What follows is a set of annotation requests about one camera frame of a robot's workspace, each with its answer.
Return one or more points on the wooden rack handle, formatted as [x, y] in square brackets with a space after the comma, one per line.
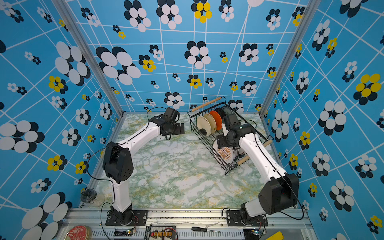
[257, 152]
[207, 103]

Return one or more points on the yellow paper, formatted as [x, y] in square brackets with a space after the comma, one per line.
[277, 236]

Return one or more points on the black terminal block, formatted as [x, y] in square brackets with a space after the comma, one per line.
[161, 233]

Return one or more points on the black plate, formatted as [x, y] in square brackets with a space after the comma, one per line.
[221, 112]

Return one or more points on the clear plastic jar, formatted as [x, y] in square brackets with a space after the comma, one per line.
[92, 198]

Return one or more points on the orange sunburst plate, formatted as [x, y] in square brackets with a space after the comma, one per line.
[224, 155]

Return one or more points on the green red rim plate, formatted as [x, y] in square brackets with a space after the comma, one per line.
[236, 155]
[241, 153]

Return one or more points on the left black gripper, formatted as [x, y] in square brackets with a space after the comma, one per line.
[178, 131]

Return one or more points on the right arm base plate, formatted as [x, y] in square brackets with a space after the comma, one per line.
[238, 218]

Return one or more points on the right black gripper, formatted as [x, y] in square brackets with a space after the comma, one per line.
[221, 141]

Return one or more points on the left wooden rack handle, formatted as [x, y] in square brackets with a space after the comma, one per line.
[207, 103]

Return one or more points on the cream plate with flower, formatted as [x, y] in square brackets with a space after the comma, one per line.
[204, 126]

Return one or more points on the small circuit board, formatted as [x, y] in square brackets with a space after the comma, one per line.
[123, 233]

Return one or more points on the aluminium frame rail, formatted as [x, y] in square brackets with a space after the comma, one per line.
[184, 219]

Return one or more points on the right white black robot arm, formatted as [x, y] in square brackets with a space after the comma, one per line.
[280, 190]

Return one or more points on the right wooden rack handle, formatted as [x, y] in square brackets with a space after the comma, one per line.
[257, 152]

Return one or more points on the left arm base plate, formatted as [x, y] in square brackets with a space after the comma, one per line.
[127, 218]

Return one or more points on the black wire dish rack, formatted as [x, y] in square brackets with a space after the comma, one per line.
[208, 140]

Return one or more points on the red round tin lid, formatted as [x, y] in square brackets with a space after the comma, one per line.
[80, 232]

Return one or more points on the black screwdriver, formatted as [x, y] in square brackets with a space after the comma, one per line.
[205, 230]

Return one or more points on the beige plate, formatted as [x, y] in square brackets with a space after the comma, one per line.
[212, 122]

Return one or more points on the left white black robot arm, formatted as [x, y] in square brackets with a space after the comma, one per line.
[118, 164]

